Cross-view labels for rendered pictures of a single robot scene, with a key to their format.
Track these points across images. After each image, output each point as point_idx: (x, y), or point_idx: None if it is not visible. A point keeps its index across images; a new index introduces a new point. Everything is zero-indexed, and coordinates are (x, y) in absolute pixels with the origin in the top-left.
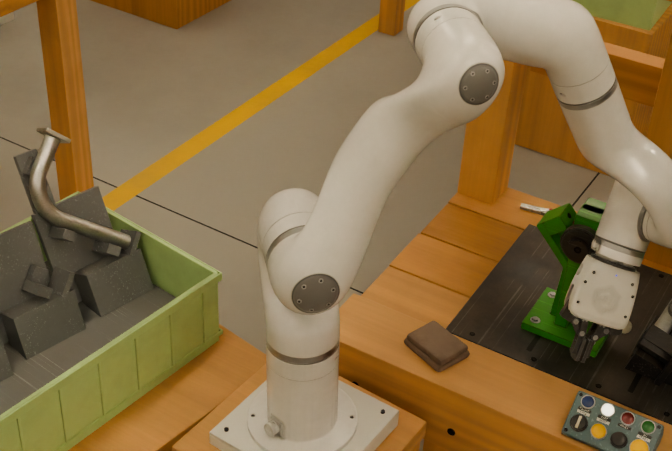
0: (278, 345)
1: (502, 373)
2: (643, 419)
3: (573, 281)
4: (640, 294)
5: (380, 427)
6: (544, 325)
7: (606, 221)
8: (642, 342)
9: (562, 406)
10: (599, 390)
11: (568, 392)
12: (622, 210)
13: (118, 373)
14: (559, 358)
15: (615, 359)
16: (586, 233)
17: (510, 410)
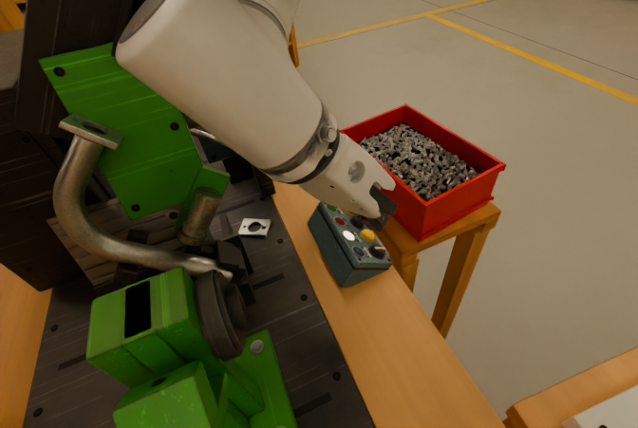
0: None
1: (394, 379)
2: (329, 212)
3: (367, 188)
4: (103, 397)
5: (611, 402)
6: (279, 414)
7: (301, 96)
8: (243, 267)
9: (362, 295)
10: (308, 292)
11: (340, 307)
12: (282, 53)
13: None
14: (306, 357)
15: (252, 318)
16: (217, 283)
17: (422, 320)
